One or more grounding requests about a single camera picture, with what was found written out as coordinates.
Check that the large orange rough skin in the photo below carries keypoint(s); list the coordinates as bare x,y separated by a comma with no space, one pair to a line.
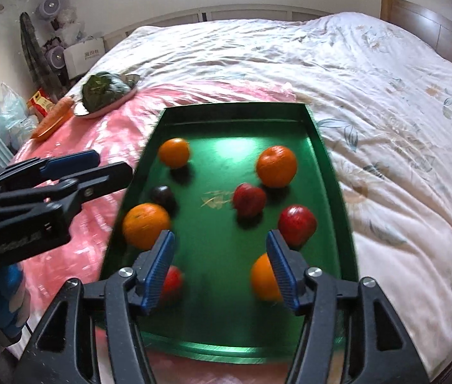
276,167

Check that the small dark red fruit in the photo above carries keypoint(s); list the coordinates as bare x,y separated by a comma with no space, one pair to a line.
163,196

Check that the grey fan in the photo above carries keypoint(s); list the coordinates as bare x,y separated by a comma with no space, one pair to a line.
49,9

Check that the orange rimmed white plate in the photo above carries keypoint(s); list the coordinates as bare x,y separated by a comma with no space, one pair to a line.
48,127

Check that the plaid hanging cloth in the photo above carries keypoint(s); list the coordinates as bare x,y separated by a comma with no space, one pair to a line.
40,71

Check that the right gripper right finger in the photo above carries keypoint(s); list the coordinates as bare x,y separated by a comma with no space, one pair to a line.
379,348

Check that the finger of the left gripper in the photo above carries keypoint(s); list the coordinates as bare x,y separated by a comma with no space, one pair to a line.
73,190
33,172

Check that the round orange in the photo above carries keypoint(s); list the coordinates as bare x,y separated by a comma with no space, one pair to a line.
143,224

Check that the red yellow rice bag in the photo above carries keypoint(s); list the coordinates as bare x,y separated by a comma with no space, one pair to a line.
40,104

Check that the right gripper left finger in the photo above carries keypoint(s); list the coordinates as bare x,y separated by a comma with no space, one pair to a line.
63,347

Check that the wooden headboard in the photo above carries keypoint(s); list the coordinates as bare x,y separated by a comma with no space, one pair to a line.
431,27

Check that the blue gloved left hand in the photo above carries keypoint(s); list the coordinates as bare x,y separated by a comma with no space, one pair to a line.
14,304

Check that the small orange tangerine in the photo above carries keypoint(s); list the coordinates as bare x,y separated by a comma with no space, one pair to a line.
174,153

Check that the carrot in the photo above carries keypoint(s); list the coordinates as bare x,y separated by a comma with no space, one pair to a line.
61,107

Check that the white cardboard box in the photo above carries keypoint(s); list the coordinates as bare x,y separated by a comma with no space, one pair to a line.
80,57

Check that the green leafy vegetable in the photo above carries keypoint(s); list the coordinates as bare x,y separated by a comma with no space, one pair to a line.
102,89

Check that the white plate with greens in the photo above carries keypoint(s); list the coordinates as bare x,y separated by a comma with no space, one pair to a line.
80,111

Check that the small orange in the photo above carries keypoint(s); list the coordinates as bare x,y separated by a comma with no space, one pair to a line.
263,280

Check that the green metal tray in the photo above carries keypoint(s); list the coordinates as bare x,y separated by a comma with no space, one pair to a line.
217,318

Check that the white floral bed quilt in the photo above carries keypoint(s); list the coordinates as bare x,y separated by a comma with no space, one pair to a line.
382,99

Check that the pink plastic sheet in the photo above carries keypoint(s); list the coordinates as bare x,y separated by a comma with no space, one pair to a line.
121,136

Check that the red apple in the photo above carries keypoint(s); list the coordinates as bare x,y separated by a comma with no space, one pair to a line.
297,224
248,200

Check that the translucent plastic bags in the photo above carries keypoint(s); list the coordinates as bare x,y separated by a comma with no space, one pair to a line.
16,122

